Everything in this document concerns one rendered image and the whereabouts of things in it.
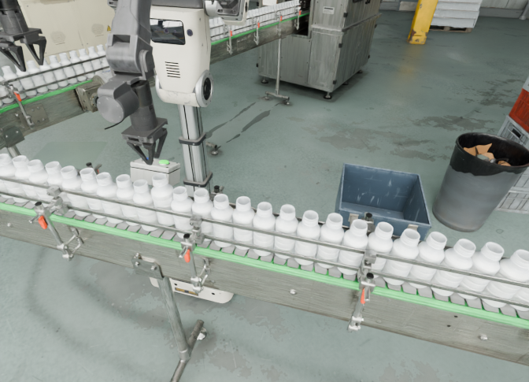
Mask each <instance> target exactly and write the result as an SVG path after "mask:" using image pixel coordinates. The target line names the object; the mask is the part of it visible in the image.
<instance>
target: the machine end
mask: <svg viewBox="0 0 529 382"><path fill-rule="evenodd" d="M289 1H292V0H278V4H279V3H282V2H289ZM304 1H309V0H299V3H300V2H304ZM382 1H383V0H311V3H309V4H306V5H305V6H301V7H302V8H303V7H307V6H310V5H311V7H309V8H310V15H309V27H308V28H306V29H303V30H301V31H299V32H295V33H293V34H290V35H287V37H286V38H285V39H282V44H281V59H280V75H279V80H282V81H286V82H290V83H296V84H299V85H302V86H306V87H312V88H316V89H319V90H322V91H326V92H327V95H324V98H325V99H332V97H331V96H330V95H329V93H330V92H332V91H334V90H335V89H336V88H337V87H339V86H340V85H349V83H348V82H346V81H347V80H348V79H349V78H350V77H351V76H353V75H354V74H355V73H363V72H362V71H361V69H362V68H363V67H365V66H366V64H367V63H368V59H369V58H370V55H369V53H370V49H371V45H372V38H373V35H374V31H375V28H376V26H377V24H376V20H377V18H379V17H381V15H382V14H381V13H378V12H379V6H380V3H382ZM257 6H258V8H261V7H265V6H263V5H262V0H258V2H257ZM306 9H308V8H306ZM301 10H303V9H301ZM277 50H278V39H277V40H274V41H272V42H270V43H266V44H264V45H262V46H259V47H258V63H257V67H258V75H259V76H263V77H264V79H263V80H262V81H261V83H268V80H266V79H265V77H269V78H273V79H276V67H277Z"/></svg>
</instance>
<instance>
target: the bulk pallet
mask: <svg viewBox="0 0 529 382"><path fill-rule="evenodd" d="M481 5H482V0H438V4H437V6H436V9H435V13H434V16H433V18H432V22H431V26H430V27H435V28H443V29H433V28H429V30H432V31H444V32H472V29H473V28H474V26H475V23H474V22H476V21H477V18H478V15H479V7H480V6H481ZM473 24H474V26H473ZM432 25H438V26H432ZM451 28H459V29H464V31H458V30H450V29H451Z"/></svg>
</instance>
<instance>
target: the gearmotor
mask: <svg viewBox="0 0 529 382"><path fill-rule="evenodd" d="M111 77H112V73H111V71H110V70H108V71H105V72H101V73H99V74H96V75H94V76H93V78H92V81H91V82H88V83H84V84H80V85H78V87H76V92H77V94H78V96H79V99H80V103H81V105H82V107H83V110H84V112H85V113H88V112H89V110H90V111H91V112H92V113H93V112H96V111H98V107H97V101H98V88H99V87H100V86H102V85H103V84H105V83H107V82H108V81H109V78H111ZM121 122H122V121H121ZM121 122H120V123H121ZM118 124H119V123H117V124H115V125H112V126H110V127H108V128H111V127H114V126H116V125H118ZM108 128H105V130H106V129H108Z"/></svg>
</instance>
